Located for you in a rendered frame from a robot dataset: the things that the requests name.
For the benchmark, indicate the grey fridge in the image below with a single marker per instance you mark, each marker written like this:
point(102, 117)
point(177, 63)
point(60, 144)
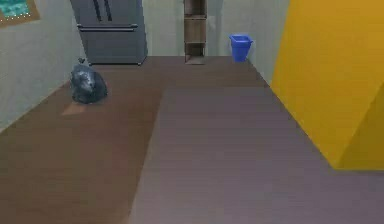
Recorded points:
point(113, 43)

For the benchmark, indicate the black garbage bag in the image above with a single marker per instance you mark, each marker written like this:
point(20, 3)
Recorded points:
point(87, 85)

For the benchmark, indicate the blue bin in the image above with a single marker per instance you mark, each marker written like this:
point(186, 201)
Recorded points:
point(240, 48)

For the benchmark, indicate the brown wooden shelf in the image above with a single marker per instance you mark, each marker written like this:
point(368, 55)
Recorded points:
point(195, 30)

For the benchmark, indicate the yellow cupboard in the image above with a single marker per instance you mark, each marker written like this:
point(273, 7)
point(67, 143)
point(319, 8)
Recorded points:
point(333, 76)

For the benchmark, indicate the framed wall picture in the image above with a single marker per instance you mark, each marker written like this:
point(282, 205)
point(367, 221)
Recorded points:
point(16, 10)

